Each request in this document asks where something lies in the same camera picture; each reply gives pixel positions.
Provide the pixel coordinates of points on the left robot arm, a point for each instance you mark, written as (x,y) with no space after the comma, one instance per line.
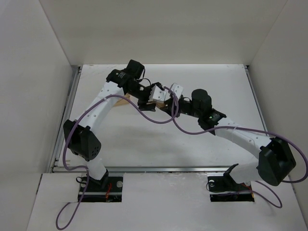
(84,141)

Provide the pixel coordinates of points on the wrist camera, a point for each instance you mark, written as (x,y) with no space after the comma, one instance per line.
(157,93)
(177,89)

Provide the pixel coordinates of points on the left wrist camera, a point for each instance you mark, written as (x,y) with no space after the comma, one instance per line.
(157,93)

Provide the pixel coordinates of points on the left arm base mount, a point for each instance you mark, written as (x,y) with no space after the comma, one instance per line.
(110,193)

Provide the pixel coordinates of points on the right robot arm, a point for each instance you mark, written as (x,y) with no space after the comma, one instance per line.
(275,159)

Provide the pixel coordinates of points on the right aluminium rail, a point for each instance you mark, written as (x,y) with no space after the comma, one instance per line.
(255,97)

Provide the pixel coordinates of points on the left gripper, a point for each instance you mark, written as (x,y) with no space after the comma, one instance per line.
(146,98)

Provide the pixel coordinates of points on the light wooden cube block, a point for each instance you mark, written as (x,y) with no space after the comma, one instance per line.
(160,105)

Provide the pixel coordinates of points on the left aluminium rail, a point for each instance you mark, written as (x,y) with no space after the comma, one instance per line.
(76,72)

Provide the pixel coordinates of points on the amber transparent plastic box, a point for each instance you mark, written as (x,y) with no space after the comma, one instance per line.
(122,101)

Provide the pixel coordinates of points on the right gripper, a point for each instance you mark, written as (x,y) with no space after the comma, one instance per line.
(174,106)

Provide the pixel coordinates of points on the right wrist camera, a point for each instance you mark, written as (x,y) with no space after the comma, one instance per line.
(177,89)

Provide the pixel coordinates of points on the front aluminium rail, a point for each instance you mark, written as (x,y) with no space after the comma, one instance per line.
(167,169)

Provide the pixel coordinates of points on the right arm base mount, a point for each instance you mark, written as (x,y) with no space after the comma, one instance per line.
(223,188)

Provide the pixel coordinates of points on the aluminium rail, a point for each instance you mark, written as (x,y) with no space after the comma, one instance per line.
(76,72)
(167,169)
(255,97)

